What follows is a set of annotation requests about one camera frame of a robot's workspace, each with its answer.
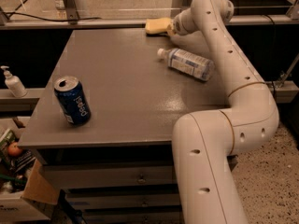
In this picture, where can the middle grey drawer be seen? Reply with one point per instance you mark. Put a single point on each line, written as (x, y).
(122, 201)

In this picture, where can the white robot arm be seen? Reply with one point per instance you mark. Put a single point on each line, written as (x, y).
(203, 140)

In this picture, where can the white pump dispenser bottle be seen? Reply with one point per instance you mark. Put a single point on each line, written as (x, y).
(13, 83)

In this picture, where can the clear plastic water bottle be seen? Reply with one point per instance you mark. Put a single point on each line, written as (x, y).
(188, 63)

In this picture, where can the orange fruit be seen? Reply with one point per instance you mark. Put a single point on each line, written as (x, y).
(13, 150)

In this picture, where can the yellow sponge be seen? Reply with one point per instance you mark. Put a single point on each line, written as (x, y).
(157, 26)

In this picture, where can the brown cardboard box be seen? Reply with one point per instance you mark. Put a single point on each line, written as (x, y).
(38, 188)

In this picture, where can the bottom grey drawer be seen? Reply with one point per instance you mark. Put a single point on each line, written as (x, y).
(144, 215)

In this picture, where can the grey drawer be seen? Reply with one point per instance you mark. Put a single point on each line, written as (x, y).
(144, 215)
(79, 177)
(122, 201)

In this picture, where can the grey drawer cabinet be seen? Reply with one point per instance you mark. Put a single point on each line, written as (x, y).
(135, 101)

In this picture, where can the blue pepsi can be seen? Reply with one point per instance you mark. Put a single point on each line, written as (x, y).
(70, 95)

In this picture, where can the metal frame rail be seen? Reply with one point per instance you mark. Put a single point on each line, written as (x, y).
(135, 23)

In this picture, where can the top grey drawer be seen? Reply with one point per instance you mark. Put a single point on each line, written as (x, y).
(79, 177)

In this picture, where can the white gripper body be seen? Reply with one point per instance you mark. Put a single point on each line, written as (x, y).
(178, 26)

